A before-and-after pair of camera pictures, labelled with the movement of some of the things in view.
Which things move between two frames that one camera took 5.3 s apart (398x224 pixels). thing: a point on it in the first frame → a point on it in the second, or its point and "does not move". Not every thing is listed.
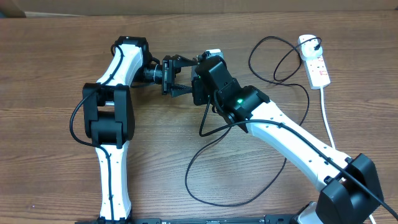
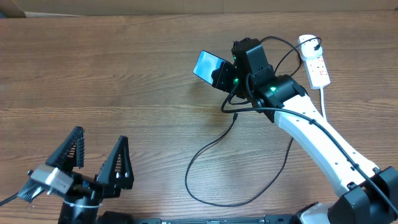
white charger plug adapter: [307, 50] does not move
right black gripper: [200, 88] → [226, 71]
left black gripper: [167, 74] → [109, 182]
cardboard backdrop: [49, 8] does not move
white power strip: [317, 72] does not move
